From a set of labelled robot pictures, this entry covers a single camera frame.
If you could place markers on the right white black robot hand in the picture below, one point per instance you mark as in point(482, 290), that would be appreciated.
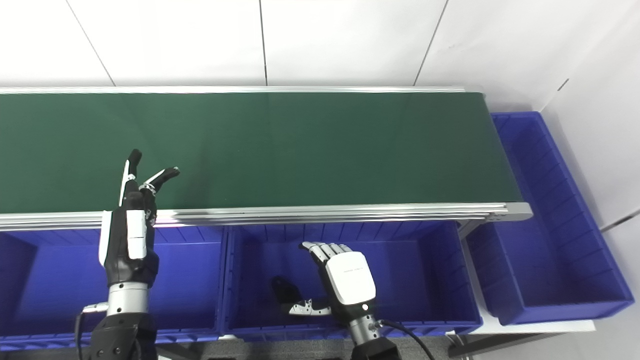
point(350, 280)

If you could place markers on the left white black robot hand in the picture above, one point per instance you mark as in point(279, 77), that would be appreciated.
point(127, 250)

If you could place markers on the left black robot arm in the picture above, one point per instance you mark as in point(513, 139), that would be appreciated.
point(122, 330)

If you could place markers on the blue plastic bin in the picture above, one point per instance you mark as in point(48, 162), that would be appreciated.
point(420, 280)
point(555, 260)
point(55, 285)

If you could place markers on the green conveyor belt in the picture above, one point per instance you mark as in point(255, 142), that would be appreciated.
point(300, 150)
point(300, 214)

